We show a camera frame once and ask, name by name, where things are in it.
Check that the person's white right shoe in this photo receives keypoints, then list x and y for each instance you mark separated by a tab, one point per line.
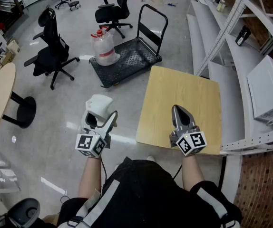
150	158

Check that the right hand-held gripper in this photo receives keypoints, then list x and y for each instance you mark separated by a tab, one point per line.
193	140

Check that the black office chair with headrest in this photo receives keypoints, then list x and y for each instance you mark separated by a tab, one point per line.
51	56

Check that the person's black clothing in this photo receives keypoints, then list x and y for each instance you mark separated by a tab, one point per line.
146	193

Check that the square wooden table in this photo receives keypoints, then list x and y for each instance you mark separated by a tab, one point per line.
179	89

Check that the large clear water bottle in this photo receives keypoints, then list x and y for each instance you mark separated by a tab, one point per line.
104	49

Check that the clear jar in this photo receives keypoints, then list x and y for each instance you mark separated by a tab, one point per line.
221	5

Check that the white metal shelf rack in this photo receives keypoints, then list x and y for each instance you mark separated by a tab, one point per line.
224	27

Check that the person's right forearm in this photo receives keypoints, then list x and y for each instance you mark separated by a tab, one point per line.
192	172

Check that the black platform trolley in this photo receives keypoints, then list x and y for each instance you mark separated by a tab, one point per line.
131	56

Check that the person's left forearm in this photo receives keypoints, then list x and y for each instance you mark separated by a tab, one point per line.
90	177

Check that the white box appliance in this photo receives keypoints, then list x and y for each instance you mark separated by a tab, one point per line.
267	89

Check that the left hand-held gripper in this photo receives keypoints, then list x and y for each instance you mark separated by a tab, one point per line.
89	142

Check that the small black rolling stool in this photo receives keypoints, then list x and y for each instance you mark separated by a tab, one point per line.
74	3

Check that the black bottle with label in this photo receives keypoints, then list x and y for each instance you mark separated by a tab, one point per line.
243	35

